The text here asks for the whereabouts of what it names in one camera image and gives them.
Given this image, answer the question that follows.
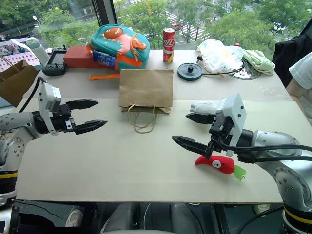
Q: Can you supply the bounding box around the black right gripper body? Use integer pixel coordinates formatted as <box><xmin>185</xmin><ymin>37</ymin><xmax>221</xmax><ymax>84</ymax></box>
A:
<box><xmin>204</xmin><ymin>116</ymin><xmax>235</xmax><ymax>160</ymax></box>

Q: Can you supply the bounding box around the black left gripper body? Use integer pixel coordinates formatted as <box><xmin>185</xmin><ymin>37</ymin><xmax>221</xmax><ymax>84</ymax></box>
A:
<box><xmin>50</xmin><ymin>103</ymin><xmax>77</xmax><ymax>134</ymax></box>

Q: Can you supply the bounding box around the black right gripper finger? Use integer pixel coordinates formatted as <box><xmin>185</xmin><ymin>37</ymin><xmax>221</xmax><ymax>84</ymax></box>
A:
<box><xmin>171</xmin><ymin>136</ymin><xmax>213</xmax><ymax>157</ymax></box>
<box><xmin>185</xmin><ymin>112</ymin><xmax>218</xmax><ymax>126</ymax></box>

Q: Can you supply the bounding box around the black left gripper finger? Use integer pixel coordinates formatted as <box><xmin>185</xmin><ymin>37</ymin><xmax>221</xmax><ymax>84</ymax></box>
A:
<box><xmin>66</xmin><ymin>99</ymin><xmax>99</xmax><ymax>111</ymax></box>
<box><xmin>73</xmin><ymin>119</ymin><xmax>108</xmax><ymax>136</ymax></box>

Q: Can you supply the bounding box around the open brown paper bag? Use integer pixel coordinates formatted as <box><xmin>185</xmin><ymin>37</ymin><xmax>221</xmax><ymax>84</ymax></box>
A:
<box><xmin>0</xmin><ymin>59</ymin><xmax>40</xmax><ymax>108</ymax></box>

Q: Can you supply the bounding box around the white plastic bag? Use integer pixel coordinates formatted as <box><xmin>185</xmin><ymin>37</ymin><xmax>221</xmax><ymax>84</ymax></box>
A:
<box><xmin>195</xmin><ymin>39</ymin><xmax>245</xmax><ymax>74</ymax></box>

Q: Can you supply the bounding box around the white crumpled tissue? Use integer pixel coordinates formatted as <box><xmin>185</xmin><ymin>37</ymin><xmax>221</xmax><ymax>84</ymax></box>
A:
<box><xmin>190</xmin><ymin>100</ymin><xmax>219</xmax><ymax>116</ymax></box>

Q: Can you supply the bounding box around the red chili plush toy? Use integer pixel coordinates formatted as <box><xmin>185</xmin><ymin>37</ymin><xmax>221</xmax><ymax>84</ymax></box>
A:
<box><xmin>194</xmin><ymin>155</ymin><xmax>247</xmax><ymax>182</ymax></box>

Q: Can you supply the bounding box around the red rectangular box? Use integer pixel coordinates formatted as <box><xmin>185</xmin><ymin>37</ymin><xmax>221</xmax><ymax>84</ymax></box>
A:
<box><xmin>63</xmin><ymin>45</ymin><xmax>111</xmax><ymax>70</ymax></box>

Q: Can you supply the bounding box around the dark round kettle base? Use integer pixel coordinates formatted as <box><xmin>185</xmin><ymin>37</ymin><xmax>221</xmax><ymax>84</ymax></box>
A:
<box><xmin>177</xmin><ymin>62</ymin><xmax>203</xmax><ymax>81</ymax></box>

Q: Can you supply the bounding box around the blue printed can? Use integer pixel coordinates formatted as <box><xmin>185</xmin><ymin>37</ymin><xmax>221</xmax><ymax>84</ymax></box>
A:
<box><xmin>92</xmin><ymin>49</ymin><xmax>118</xmax><ymax>68</ymax></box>

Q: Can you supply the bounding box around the black handheld remote controller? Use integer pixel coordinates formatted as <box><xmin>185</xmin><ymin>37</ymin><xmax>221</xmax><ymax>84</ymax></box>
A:
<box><xmin>41</xmin><ymin>47</ymin><xmax>69</xmax><ymax>77</ymax></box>

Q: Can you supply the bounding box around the silver round tray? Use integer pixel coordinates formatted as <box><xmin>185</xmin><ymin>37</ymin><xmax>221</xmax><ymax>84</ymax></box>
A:
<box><xmin>228</xmin><ymin>61</ymin><xmax>263</xmax><ymax>80</ymax></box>

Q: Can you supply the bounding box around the white bottle with green cap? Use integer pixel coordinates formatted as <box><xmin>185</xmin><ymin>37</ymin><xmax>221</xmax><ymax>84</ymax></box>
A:
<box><xmin>26</xmin><ymin>37</ymin><xmax>51</xmax><ymax>67</ymax></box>

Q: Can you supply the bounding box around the pink printed box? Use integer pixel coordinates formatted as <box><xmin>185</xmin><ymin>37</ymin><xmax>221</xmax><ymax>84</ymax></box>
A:
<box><xmin>0</xmin><ymin>37</ymin><xmax>42</xmax><ymax>74</ymax></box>

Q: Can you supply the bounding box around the teal dinosaur backpack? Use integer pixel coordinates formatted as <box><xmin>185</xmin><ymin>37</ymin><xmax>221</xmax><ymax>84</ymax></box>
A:
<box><xmin>86</xmin><ymin>23</ymin><xmax>151</xmax><ymax>81</ymax></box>

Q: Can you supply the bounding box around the light green cloth pouch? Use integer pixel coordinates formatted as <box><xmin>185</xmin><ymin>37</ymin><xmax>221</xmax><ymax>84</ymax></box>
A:
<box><xmin>241</xmin><ymin>49</ymin><xmax>276</xmax><ymax>77</ymax></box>

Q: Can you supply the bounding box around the red cola can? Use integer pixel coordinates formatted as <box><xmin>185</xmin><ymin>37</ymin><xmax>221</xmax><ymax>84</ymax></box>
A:
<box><xmin>162</xmin><ymin>27</ymin><xmax>177</xmax><ymax>64</ymax></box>

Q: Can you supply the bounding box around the white shoe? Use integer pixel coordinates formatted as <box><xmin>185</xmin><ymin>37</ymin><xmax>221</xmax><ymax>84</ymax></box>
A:
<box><xmin>252</xmin><ymin>203</ymin><xmax>272</xmax><ymax>215</ymax></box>
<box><xmin>65</xmin><ymin>209</ymin><xmax>84</xmax><ymax>228</ymax></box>

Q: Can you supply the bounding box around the person in white shirt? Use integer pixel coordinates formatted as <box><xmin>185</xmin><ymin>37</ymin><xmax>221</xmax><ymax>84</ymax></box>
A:
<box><xmin>286</xmin><ymin>52</ymin><xmax>312</xmax><ymax>128</ymax></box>

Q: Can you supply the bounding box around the black garment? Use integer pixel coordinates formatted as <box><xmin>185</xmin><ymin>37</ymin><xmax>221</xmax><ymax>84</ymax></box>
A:
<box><xmin>271</xmin><ymin>32</ymin><xmax>312</xmax><ymax>81</ymax></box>

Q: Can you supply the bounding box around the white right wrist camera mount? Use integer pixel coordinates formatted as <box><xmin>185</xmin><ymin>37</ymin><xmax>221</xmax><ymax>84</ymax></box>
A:
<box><xmin>215</xmin><ymin>93</ymin><xmax>248</xmax><ymax>157</ymax></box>

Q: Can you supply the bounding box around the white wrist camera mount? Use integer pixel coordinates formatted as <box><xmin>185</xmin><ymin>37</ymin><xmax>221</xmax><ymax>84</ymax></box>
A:
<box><xmin>38</xmin><ymin>82</ymin><xmax>62</xmax><ymax>137</ymax></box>
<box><xmin>215</xmin><ymin>93</ymin><xmax>248</xmax><ymax>157</ymax></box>

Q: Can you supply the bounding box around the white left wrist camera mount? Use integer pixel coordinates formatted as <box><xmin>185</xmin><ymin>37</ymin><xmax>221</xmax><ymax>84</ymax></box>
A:
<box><xmin>38</xmin><ymin>82</ymin><xmax>62</xmax><ymax>137</ymax></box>

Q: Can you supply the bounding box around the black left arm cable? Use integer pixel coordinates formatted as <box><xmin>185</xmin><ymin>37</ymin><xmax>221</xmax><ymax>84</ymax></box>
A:
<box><xmin>18</xmin><ymin>76</ymin><xmax>47</xmax><ymax>113</ymax></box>

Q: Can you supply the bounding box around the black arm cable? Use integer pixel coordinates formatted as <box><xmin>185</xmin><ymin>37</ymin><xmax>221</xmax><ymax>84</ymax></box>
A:
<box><xmin>217</xmin><ymin>135</ymin><xmax>312</xmax><ymax>163</ymax></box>
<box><xmin>18</xmin><ymin>76</ymin><xmax>47</xmax><ymax>113</ymax></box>

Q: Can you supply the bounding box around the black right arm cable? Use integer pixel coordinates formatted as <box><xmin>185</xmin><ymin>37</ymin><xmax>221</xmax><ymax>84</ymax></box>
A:
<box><xmin>217</xmin><ymin>135</ymin><xmax>312</xmax><ymax>163</ymax></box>

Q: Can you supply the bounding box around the black power cable with plug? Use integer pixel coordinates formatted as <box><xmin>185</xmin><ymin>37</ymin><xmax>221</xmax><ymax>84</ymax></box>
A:
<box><xmin>195</xmin><ymin>55</ymin><xmax>245</xmax><ymax>77</ymax></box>

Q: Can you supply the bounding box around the brown paper bag with handles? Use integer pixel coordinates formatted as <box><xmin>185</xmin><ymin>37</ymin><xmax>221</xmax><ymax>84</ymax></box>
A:
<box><xmin>118</xmin><ymin>68</ymin><xmax>175</xmax><ymax>134</ymax></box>

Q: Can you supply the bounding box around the black window frame post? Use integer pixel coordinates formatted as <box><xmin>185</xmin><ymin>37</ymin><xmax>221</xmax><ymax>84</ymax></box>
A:
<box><xmin>92</xmin><ymin>0</ymin><xmax>118</xmax><ymax>26</ymax></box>

